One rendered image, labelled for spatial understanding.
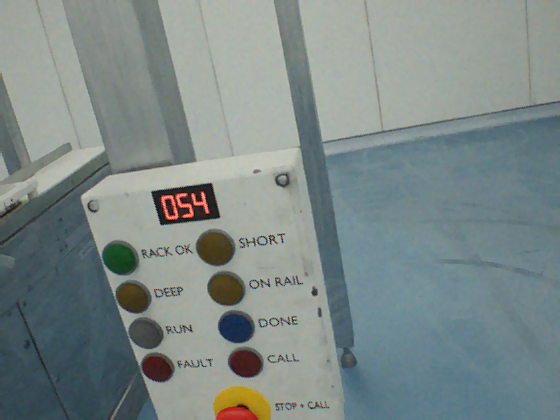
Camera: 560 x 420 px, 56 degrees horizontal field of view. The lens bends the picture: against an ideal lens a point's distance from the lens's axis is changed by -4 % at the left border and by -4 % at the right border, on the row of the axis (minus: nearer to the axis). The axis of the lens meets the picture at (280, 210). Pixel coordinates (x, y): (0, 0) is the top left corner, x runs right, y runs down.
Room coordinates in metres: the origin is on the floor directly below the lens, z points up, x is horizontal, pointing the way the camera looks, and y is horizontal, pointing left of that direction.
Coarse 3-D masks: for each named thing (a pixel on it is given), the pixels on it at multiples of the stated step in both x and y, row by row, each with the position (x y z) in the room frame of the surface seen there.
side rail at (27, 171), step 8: (64, 144) 1.99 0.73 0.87; (56, 152) 1.91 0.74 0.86; (64, 152) 1.96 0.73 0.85; (40, 160) 1.81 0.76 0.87; (48, 160) 1.85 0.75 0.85; (24, 168) 1.72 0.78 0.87; (32, 168) 1.75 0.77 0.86; (40, 168) 1.80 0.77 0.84; (16, 176) 1.66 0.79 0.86; (24, 176) 1.70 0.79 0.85; (0, 184) 1.58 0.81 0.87
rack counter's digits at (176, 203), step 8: (192, 192) 0.38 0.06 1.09; (200, 192) 0.38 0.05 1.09; (160, 200) 0.39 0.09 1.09; (168, 200) 0.39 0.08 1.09; (176, 200) 0.38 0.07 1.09; (184, 200) 0.38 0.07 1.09; (192, 200) 0.38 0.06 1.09; (200, 200) 0.38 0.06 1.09; (168, 208) 0.39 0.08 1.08; (176, 208) 0.38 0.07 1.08; (184, 208) 0.38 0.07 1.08; (192, 208) 0.38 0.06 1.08; (200, 208) 0.38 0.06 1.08; (208, 208) 0.38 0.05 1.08; (168, 216) 0.39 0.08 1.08; (176, 216) 0.38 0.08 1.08; (184, 216) 0.38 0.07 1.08; (192, 216) 0.38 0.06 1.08
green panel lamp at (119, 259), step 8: (112, 248) 0.39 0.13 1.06; (120, 248) 0.39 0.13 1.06; (104, 256) 0.40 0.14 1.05; (112, 256) 0.39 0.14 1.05; (120, 256) 0.39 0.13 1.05; (128, 256) 0.39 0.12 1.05; (112, 264) 0.39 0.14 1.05; (120, 264) 0.39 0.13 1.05; (128, 264) 0.39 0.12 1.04; (120, 272) 0.39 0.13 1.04; (128, 272) 0.39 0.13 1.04
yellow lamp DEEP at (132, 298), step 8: (120, 288) 0.40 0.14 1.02; (128, 288) 0.39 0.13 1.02; (136, 288) 0.39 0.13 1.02; (120, 296) 0.39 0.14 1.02; (128, 296) 0.39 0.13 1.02; (136, 296) 0.39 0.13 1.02; (144, 296) 0.39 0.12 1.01; (120, 304) 0.40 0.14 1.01; (128, 304) 0.39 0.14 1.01; (136, 304) 0.39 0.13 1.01; (144, 304) 0.39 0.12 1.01; (136, 312) 0.39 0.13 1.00
